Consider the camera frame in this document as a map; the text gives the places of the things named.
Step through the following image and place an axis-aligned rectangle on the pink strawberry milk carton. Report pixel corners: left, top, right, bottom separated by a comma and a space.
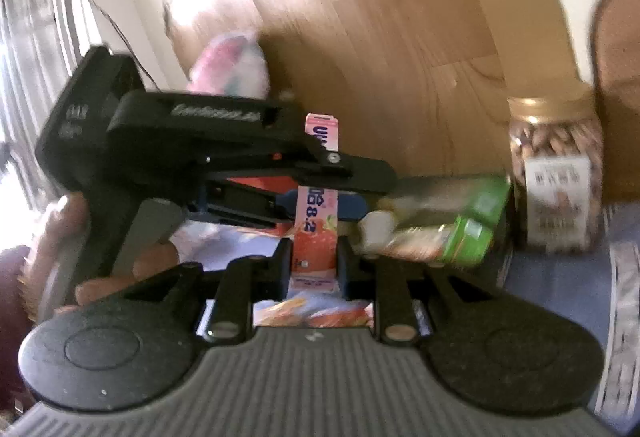
290, 112, 342, 294

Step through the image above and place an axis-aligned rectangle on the green snack bag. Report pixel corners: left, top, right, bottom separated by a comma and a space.
374, 174, 512, 267

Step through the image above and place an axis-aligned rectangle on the red snack packet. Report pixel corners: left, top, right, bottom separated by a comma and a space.
254, 293, 373, 329

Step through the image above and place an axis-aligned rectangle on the person's left hand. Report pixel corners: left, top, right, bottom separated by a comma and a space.
19, 192, 181, 323

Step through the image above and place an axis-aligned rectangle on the red gift box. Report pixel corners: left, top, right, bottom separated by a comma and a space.
232, 176, 297, 237

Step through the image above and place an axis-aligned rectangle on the black storage box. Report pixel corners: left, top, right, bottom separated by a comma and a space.
389, 173, 516, 289

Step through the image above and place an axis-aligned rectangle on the pink blue plush toy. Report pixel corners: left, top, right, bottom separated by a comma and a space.
188, 32, 270, 99

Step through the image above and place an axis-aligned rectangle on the large brown cardboard panel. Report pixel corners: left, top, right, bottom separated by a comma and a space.
168, 0, 577, 175

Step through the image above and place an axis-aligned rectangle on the nut jar with gold lid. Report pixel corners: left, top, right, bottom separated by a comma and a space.
509, 88, 603, 254

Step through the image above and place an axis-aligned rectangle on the blue printed cloth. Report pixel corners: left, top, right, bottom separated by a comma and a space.
170, 202, 639, 436

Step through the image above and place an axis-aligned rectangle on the brown wooden chair back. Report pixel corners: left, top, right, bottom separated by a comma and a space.
590, 0, 639, 203

